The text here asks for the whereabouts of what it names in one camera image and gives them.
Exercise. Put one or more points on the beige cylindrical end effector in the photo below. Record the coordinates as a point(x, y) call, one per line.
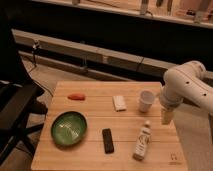
point(166, 116)

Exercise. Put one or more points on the green ceramic bowl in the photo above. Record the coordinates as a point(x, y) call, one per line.
point(69, 128)

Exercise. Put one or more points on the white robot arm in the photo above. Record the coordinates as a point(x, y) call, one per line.
point(186, 82)

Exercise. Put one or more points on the white paper cup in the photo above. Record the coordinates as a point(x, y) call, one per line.
point(146, 100)

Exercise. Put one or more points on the white plastic bottle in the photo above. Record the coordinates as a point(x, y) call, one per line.
point(142, 142)

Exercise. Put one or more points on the black rectangular remote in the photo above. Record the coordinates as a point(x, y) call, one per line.
point(108, 141)

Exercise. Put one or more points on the wooden table board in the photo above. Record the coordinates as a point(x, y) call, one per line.
point(164, 150)

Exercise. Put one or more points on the orange carrot toy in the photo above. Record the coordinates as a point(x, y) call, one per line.
point(77, 96)

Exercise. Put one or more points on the black office chair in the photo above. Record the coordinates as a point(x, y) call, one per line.
point(16, 104)

